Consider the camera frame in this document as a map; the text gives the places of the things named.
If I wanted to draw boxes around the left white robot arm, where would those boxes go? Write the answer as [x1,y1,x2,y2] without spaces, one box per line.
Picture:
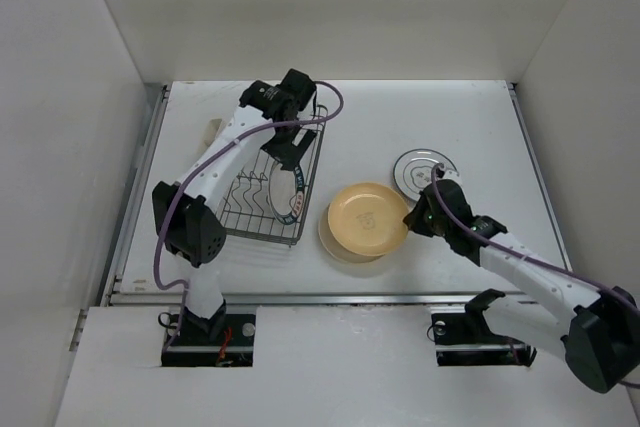
[152,69,317,344]

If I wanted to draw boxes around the white plate green rim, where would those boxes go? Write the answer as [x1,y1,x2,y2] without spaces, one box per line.
[392,166,406,195]

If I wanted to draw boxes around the cream white plate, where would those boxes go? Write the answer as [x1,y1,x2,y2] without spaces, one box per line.
[318,213,380,264]

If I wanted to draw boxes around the grey wire dish rack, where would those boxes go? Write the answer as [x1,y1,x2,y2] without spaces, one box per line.
[217,123,325,246]

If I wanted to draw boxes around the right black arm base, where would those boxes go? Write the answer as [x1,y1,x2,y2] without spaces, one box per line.
[427,289,537,368]

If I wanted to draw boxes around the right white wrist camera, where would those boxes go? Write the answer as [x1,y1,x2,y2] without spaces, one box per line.
[438,169,462,185]

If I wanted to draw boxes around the yellow plate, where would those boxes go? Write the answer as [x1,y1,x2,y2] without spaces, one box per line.
[327,182,409,257]

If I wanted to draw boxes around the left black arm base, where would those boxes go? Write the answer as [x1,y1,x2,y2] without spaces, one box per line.
[157,304,256,368]

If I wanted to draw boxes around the plate with teal lettered band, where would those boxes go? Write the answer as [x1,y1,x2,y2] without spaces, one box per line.
[268,162,306,226]

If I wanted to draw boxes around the aluminium table rail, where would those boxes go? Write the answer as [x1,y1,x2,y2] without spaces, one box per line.
[97,80,554,308]

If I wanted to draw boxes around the white plate green pattern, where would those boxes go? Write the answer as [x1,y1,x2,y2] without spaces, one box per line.
[393,149,459,203]

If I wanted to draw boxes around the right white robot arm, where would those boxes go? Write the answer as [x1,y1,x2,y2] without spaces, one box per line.
[403,179,639,393]

